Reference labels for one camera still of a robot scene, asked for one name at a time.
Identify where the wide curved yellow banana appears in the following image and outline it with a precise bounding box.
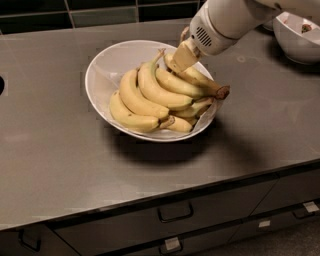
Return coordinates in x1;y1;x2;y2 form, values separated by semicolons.
119;69;169;120

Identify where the black drawer handle middle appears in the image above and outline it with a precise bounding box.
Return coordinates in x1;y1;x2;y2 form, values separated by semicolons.
157;202;194;223

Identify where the partly hidden right banana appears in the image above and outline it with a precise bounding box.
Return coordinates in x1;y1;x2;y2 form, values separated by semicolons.
172;97;214;118

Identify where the right lower drawer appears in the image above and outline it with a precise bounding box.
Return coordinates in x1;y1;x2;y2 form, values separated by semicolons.
230;203;320;242

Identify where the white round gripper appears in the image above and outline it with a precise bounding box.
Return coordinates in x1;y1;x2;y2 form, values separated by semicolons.
169;1;240;73

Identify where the white label lower drawer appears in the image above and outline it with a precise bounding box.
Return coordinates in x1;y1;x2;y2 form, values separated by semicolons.
165;237;181;251

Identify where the lower middle drawer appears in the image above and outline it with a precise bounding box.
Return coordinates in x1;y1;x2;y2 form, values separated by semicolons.
108;223;240;256

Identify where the left cabinet drawer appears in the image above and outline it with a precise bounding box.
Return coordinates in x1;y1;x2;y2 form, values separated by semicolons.
0;224;79;256

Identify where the black left drawer handle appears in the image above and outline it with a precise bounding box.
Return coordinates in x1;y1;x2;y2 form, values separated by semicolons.
18;229;41;253

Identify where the upper middle drawer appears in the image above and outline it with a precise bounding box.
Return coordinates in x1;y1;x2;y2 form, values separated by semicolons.
54;179;274;256

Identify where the black drawer handle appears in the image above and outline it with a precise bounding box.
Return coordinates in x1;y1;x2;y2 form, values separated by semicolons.
157;202;194;223
18;229;41;253

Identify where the large white bowl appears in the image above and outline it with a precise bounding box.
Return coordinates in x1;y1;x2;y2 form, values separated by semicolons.
84;39;222;143

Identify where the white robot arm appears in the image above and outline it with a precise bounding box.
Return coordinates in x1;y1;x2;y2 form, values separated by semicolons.
168;0;320;73

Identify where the small front right banana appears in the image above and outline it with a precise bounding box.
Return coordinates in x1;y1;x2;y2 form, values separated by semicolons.
168;116;193;133

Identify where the white bowl right rear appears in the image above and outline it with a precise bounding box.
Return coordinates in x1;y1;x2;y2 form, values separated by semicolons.
273;12;320;65

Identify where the white label right drawer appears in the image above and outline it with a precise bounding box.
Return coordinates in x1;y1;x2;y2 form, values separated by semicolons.
303;201;320;213

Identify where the right upper drawer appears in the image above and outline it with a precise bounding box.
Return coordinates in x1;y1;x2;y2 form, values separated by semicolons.
253;169;320;215

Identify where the white label drawer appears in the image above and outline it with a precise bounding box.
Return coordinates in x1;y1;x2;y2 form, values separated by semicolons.
303;201;320;213
165;237;181;251

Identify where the small white label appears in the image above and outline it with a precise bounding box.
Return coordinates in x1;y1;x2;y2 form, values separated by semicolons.
258;220;271;228

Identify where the white bowl far rear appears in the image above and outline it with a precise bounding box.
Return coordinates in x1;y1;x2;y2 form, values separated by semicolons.
262;20;273;31

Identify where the rear upright banana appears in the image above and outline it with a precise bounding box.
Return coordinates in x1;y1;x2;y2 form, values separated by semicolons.
180;26;189;43

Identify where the long curved middle banana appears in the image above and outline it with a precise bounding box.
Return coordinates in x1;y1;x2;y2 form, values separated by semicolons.
138;48;193;111

